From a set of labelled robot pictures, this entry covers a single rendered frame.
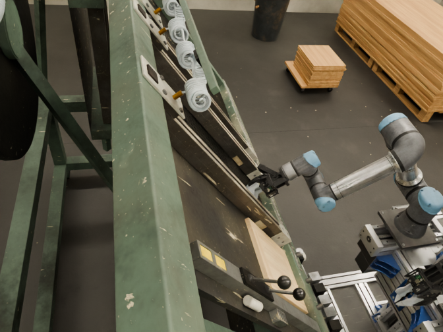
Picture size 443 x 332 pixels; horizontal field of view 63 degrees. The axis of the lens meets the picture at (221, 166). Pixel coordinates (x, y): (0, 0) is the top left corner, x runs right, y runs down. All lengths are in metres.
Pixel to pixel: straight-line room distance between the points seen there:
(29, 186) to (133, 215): 1.63
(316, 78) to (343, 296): 2.73
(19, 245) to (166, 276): 1.51
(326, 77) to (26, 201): 3.57
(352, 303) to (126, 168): 2.14
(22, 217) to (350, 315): 2.02
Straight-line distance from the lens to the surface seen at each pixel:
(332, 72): 4.66
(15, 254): 2.02
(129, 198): 0.71
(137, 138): 0.80
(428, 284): 1.25
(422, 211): 1.91
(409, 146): 1.56
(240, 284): 1.05
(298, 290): 1.14
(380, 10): 5.74
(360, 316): 2.66
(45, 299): 2.56
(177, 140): 1.17
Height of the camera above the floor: 2.41
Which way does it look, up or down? 45 degrees down
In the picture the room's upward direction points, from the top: 10 degrees clockwise
